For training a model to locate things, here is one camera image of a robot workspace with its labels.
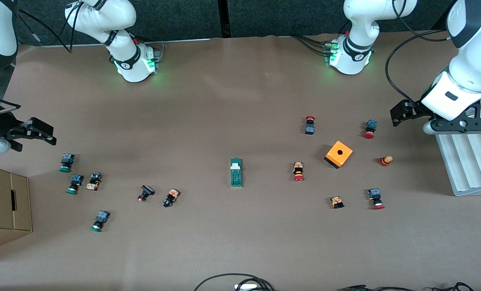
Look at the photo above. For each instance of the red mushroom button blue block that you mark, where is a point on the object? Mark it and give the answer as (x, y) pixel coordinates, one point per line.
(370, 129)
(375, 198)

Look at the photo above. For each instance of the black square push button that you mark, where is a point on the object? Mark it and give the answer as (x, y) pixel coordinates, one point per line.
(145, 193)

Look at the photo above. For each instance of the orange black contact block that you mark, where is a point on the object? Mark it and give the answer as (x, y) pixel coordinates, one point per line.
(337, 201)

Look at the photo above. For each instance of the brown paper table cover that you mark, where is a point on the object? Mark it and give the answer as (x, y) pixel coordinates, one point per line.
(240, 101)

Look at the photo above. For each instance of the red yellow button head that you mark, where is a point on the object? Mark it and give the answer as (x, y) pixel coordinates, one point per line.
(385, 161)

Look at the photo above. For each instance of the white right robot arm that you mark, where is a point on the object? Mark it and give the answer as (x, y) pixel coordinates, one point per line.
(123, 56)

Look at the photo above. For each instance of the orange button enclosure box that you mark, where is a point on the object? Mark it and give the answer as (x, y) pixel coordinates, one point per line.
(338, 154)

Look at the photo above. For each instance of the red mushroom button orange block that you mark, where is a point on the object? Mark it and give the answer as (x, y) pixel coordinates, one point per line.
(298, 171)

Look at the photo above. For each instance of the grey ridged plastic tray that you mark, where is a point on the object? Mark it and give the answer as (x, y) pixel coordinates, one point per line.
(466, 169)

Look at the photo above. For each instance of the brown cardboard box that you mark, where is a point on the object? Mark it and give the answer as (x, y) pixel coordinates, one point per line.
(6, 206)

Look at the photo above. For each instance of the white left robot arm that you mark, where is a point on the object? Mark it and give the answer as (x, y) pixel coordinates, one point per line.
(474, 60)

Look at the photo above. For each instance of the green push button blue block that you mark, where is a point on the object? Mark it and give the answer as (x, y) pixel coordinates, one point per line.
(99, 220)
(66, 162)
(75, 184)

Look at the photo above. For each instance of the black switch with beige block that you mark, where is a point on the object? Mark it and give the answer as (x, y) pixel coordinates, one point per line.
(93, 181)

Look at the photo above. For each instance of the red button black block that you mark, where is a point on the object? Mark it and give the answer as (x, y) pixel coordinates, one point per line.
(309, 126)

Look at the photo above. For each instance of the black selector switch orange block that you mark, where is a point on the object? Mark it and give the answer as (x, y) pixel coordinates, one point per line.
(171, 197)

